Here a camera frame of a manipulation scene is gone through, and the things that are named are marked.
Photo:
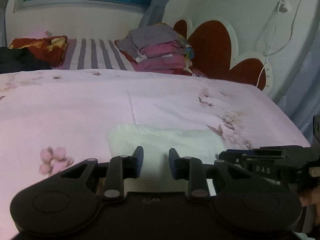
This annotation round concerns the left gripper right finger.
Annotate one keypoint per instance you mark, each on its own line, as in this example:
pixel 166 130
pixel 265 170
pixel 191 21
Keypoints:
pixel 189 169

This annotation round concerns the grey curtain right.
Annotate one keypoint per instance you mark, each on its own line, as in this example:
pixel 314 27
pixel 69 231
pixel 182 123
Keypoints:
pixel 154 13

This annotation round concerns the black cloth bundle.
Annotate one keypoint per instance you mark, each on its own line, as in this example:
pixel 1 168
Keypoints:
pixel 20 60

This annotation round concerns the red floral pillow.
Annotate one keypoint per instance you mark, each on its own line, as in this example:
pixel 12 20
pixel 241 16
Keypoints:
pixel 49 49

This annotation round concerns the magenta folded clothes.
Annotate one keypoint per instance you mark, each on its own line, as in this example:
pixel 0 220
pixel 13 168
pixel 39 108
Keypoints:
pixel 165 58

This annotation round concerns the colourful patterned cloth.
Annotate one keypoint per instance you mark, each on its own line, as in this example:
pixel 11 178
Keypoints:
pixel 188 55

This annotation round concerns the white wall plug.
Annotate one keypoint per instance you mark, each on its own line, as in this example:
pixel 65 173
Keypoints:
pixel 283 6

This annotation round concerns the striped grey white blanket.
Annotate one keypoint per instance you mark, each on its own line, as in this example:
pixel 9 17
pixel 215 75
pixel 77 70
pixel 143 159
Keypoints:
pixel 82 53

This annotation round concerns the grey folded cloth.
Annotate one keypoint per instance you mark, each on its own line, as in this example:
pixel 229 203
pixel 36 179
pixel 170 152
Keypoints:
pixel 152 41

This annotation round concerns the red white heart headboard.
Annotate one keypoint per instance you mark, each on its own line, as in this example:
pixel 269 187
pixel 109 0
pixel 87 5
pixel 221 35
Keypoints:
pixel 216 54

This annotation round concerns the pink floral bed sheet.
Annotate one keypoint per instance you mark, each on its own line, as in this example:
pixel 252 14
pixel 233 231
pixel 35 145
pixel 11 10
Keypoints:
pixel 77 109

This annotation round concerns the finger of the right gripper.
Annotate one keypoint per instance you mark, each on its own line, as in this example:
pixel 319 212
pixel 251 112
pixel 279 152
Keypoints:
pixel 240 156

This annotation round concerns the pale green small garment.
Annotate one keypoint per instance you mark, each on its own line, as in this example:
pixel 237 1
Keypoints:
pixel 155 174

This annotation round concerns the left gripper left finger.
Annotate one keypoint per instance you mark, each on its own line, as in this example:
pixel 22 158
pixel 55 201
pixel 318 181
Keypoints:
pixel 120 168

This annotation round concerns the person's right hand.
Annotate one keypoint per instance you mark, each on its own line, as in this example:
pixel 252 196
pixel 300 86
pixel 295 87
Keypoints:
pixel 312 198

